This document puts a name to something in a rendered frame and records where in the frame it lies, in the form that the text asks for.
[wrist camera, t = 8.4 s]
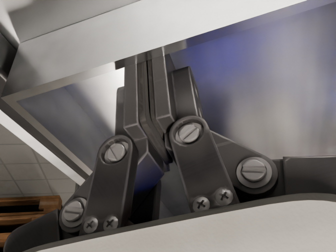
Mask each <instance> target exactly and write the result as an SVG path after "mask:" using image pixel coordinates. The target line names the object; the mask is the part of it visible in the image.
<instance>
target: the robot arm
mask: <svg viewBox="0 0 336 252"><path fill-rule="evenodd" d="M173 160H174V162H175V164H176V165H177V167H178V170H179V174H180V177H181V181H182V184H183V188H184V191H185V195H186V198H187V202H188V205H189V208H190V212H191V213H187V214H182V215H177V216H172V217H167V218H162V219H159V215H160V202H161V190H162V182H161V180H160V179H161V178H162V176H163V175H164V173H165V172H169V171H170V164H171V163H173ZM3 252H336V155H323V156H283V159H270V158H268V157H267V156H265V155H263V154H261V153H259V152H256V151H254V150H252V149H250V148H248V147H246V146H244V145H242V144H239V143H237V142H235V141H233V140H231V139H229V138H227V137H224V136H222V135H220V134H218V133H216V132H214V131H212V130H210V129H209V126H208V124H207V122H206V121H205V120H204V116H203V111H202V106H201V101H200V96H199V92H198V88H197V84H196V81H195V78H194V75H193V73H192V70H191V67H190V66H187V67H183V68H180V69H177V70H176V68H175V66H174V63H173V61H172V58H171V56H170V54H166V55H161V56H158V57H155V58H152V59H150V60H146V61H143V62H140V63H136V64H133V65H130V66H127V67H125V68H124V86H121V87H118V88H117V91H116V112H115V136H112V137H110V138H108V139H107V140H106V141H105V142H104V143H103V144H102V145H101V146H100V148H99V150H98V153H97V157H96V162H95V166H94V170H93V172H92V173H91V175H90V176H89V177H88V178H87V179H86V180H85V181H84V183H83V184H82V185H81V186H80V187H79V188H78V189H77V190H76V192H75V193H74V194H73V195H72V196H71V197H70V198H69V199H68V201H67V202H66V203H65V204H64V206H63V207H62V209H61V210H59V209H55V210H53V211H51V212H49V213H47V214H45V215H43V216H40V217H38V218H36V219H34V220H32V221H30V222H28V223H26V224H24V225H22V226H20V227H18V228H16V229H15V230H13V231H12V232H11V233H10V235H9V236H8V237H7V239H6V241H5V243H4V247H3Z"/></svg>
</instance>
